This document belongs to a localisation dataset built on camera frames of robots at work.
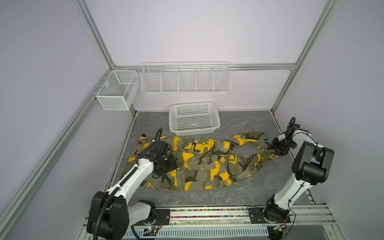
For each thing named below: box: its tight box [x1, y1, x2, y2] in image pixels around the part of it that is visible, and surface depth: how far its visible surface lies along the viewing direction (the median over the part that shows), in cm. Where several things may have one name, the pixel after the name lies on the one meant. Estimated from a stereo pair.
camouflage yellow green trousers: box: [123, 132, 278, 191], surface depth 91 cm
